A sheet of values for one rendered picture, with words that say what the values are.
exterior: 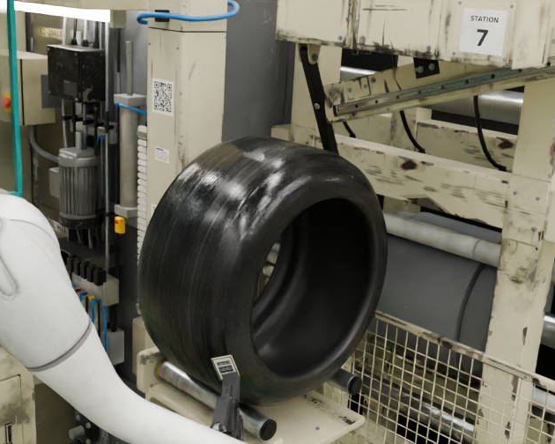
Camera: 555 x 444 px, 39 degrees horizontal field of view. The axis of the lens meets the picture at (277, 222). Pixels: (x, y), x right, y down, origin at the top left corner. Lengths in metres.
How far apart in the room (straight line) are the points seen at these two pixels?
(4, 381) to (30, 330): 0.99
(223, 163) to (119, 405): 0.64
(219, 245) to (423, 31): 0.58
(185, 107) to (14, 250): 0.83
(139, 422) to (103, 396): 0.07
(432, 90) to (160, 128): 0.60
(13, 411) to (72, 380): 0.99
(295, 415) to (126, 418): 0.84
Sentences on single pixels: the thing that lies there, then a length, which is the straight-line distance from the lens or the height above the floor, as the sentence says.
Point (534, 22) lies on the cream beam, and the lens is 1.55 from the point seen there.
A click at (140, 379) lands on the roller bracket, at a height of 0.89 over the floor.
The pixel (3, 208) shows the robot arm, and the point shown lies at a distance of 1.10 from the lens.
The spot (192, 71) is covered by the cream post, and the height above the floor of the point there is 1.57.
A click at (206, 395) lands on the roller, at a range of 1.71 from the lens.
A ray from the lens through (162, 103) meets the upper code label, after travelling 1.75.
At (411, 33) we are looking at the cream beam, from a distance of 1.61.
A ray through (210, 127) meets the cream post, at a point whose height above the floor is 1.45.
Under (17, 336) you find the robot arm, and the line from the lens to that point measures 0.98.
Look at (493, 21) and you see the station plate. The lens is 1.51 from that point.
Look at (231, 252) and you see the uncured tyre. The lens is 1.42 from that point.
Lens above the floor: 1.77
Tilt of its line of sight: 17 degrees down
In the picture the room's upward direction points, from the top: 3 degrees clockwise
